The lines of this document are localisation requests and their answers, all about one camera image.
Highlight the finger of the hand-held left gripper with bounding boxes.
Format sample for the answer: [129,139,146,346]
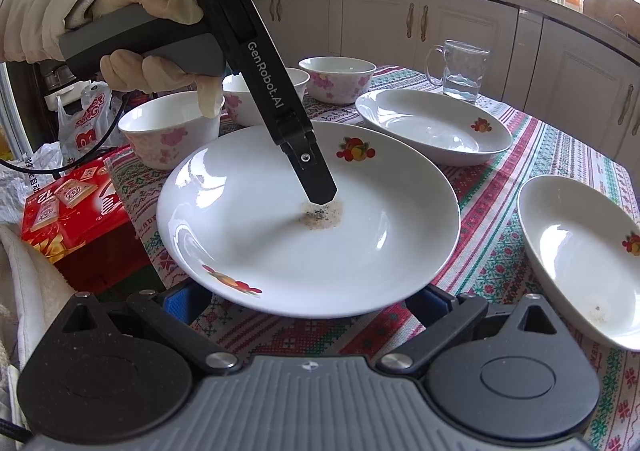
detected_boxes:
[277,125,338,206]

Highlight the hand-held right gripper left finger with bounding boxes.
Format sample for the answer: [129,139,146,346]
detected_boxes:
[60,279,241,375]

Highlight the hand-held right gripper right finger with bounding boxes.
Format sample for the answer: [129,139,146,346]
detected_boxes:
[379,284,558,375]

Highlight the white bowl pink flowers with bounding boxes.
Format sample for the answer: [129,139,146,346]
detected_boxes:
[298,56,377,105]
[220,67,311,128]
[118,91,226,171]

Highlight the person's left forearm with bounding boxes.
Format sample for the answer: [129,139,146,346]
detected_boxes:
[0,0,146,66]

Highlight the striped patterned tablecloth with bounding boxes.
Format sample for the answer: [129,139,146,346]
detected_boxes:
[107,64,640,451]

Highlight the red snack box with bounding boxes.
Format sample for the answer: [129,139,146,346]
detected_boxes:
[21,144,152,297]

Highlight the white fleece cloth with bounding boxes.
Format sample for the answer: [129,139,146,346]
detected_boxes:
[0,224,77,432]

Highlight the clear glass mug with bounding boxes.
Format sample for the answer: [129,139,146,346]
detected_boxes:
[425,40,491,104]

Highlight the white plastic bag red print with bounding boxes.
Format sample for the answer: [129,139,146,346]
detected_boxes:
[55,81,127,168]

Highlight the crumpled clear plastic bag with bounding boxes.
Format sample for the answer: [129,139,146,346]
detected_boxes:
[0,141,67,227]

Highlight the white kitchen cabinet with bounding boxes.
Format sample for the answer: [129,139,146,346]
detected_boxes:
[249,0,640,182]

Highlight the thin black cable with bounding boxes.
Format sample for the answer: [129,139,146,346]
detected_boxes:
[0,90,132,177]

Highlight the black braided cable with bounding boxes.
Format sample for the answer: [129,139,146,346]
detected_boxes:
[0,408,36,446]

